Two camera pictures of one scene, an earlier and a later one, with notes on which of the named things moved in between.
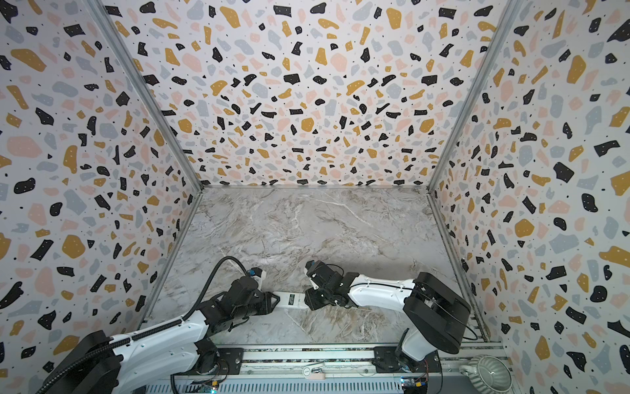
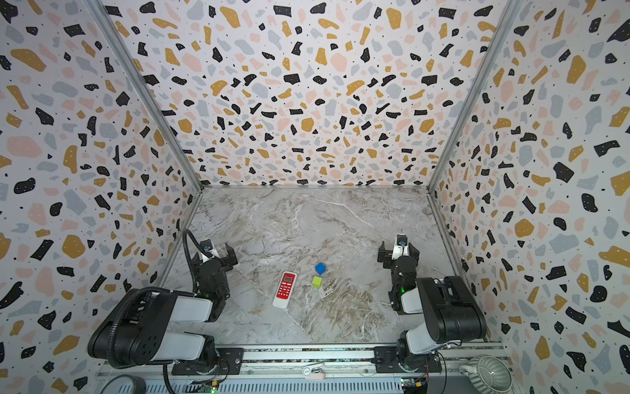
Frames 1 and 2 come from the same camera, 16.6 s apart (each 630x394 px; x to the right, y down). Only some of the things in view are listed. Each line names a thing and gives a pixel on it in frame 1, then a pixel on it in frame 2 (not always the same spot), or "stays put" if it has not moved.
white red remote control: (289, 299) -> (285, 289)
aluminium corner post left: (146, 94) stays put
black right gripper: (312, 300) -> (386, 252)
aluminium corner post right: (509, 15) stays put
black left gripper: (267, 304) -> (225, 263)
